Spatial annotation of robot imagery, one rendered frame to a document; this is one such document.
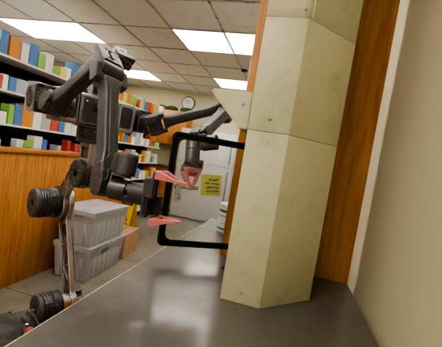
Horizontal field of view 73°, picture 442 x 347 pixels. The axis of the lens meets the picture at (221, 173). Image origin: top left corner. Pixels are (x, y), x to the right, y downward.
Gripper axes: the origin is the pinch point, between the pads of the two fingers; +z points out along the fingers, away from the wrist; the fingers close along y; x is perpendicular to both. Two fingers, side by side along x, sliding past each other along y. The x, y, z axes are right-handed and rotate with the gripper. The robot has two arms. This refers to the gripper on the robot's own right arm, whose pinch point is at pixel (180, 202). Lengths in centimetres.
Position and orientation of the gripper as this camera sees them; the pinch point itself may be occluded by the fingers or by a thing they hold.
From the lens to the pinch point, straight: 76.4
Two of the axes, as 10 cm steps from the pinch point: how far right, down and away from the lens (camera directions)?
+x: 2.3, -0.2, 9.7
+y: 1.7, -9.8, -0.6
